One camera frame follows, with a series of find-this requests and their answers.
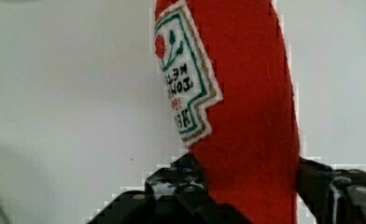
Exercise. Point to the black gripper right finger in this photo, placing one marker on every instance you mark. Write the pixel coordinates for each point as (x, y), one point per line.
(333, 196)

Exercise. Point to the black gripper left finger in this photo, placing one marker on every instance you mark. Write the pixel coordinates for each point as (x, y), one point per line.
(177, 194)

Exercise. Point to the red plush ketchup bottle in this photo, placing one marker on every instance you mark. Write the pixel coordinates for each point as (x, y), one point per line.
(251, 158)

